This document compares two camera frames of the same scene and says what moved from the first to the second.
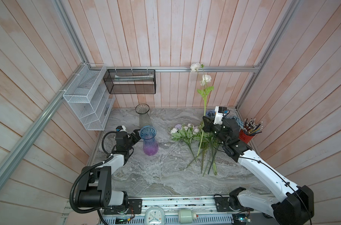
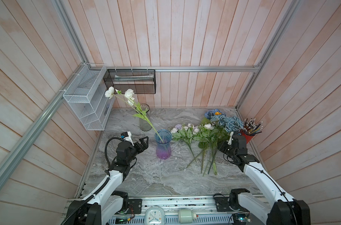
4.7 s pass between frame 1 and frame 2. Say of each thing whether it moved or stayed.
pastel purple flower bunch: stayed
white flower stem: moved
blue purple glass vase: moved
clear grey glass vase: stayed
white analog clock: stayed
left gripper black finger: moved
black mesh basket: stayed
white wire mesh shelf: stayed
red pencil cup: stayed
